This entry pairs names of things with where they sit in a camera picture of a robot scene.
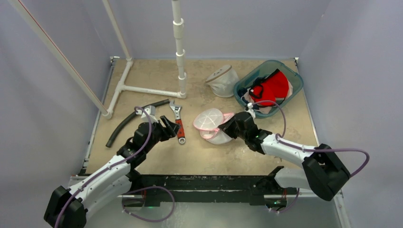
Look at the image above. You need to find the black foam hose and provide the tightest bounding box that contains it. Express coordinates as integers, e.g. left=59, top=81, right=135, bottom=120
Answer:
left=105, top=98, right=171, bottom=149

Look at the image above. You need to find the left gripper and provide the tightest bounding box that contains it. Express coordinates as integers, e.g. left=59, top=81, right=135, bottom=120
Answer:
left=144, top=115, right=180, bottom=153

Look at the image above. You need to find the white PVC pipe frame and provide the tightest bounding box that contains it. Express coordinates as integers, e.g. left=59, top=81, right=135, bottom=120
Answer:
left=9, top=0, right=187, bottom=119

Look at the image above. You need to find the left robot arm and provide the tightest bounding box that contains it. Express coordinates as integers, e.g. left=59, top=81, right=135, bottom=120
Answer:
left=44, top=115, right=180, bottom=228

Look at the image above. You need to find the teal plastic bin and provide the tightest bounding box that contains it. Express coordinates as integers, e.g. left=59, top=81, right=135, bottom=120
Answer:
left=234, top=60, right=304, bottom=107

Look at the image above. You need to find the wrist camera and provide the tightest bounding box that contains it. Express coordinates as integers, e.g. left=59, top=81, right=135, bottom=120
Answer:
left=245, top=103, right=256, bottom=119
left=136, top=105, right=158, bottom=124

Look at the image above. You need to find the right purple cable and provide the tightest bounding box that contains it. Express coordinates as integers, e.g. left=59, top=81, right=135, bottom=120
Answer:
left=251, top=100, right=371, bottom=179

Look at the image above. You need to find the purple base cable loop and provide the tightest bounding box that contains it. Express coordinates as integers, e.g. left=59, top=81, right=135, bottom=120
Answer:
left=121, top=186, right=176, bottom=223

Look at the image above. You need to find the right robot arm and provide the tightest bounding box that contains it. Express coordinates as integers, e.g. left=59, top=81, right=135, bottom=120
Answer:
left=218, top=112, right=351, bottom=201

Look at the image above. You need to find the red and black bra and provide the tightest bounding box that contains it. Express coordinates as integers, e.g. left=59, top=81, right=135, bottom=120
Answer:
left=248, top=69, right=293, bottom=104

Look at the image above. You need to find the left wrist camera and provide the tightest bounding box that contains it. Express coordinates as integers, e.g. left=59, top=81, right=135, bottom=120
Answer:
left=136, top=105, right=158, bottom=124

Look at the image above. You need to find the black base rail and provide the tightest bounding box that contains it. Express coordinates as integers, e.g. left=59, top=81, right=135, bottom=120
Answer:
left=129, top=174, right=285, bottom=207

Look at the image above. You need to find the red-handled adjustable wrench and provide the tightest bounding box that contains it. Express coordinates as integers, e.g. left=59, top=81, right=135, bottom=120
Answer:
left=169, top=100, right=186, bottom=144

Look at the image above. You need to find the pink-trimmed mesh laundry bag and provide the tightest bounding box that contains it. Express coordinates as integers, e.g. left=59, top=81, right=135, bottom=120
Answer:
left=193, top=108, right=235, bottom=145

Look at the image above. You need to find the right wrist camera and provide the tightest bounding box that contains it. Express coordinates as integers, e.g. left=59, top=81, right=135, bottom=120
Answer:
left=245, top=103, right=256, bottom=119

